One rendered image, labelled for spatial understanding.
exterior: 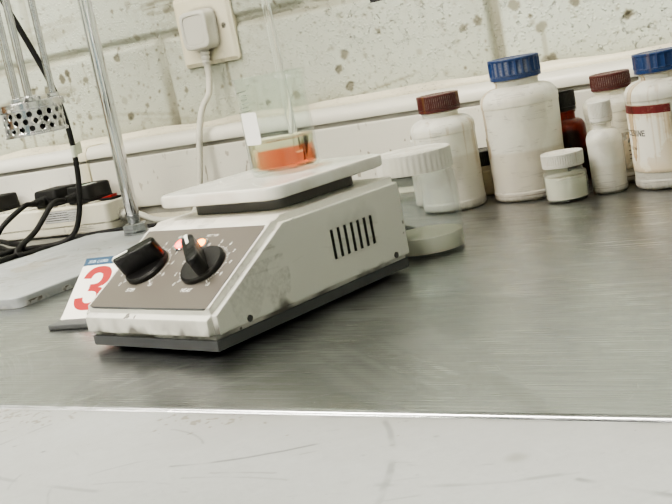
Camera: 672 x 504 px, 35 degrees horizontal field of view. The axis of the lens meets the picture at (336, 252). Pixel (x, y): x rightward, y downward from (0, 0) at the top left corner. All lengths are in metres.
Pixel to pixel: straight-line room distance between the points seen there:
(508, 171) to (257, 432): 0.54
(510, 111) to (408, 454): 0.58
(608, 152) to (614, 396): 0.51
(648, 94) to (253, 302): 0.42
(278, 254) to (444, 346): 0.15
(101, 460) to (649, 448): 0.25
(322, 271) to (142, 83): 0.76
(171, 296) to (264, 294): 0.06
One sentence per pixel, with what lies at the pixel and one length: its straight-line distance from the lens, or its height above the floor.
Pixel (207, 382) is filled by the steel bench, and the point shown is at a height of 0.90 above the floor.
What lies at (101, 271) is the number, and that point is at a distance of 0.85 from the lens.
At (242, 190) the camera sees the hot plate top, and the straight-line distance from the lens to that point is 0.70.
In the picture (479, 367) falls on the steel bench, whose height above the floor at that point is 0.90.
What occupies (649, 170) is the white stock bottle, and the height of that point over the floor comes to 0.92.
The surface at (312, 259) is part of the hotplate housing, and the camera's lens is 0.69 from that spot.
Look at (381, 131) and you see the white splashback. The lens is 1.18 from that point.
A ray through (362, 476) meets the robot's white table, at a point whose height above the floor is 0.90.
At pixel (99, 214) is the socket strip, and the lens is 1.37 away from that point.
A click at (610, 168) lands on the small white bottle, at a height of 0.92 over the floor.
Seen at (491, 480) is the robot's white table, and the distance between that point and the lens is 0.40.
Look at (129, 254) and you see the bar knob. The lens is 0.71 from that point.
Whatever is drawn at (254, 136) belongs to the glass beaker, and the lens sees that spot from 0.74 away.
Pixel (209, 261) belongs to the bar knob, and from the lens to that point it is 0.67.
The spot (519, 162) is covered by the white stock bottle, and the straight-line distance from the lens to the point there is 0.98.
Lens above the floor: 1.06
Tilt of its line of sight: 10 degrees down
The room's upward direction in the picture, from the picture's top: 11 degrees counter-clockwise
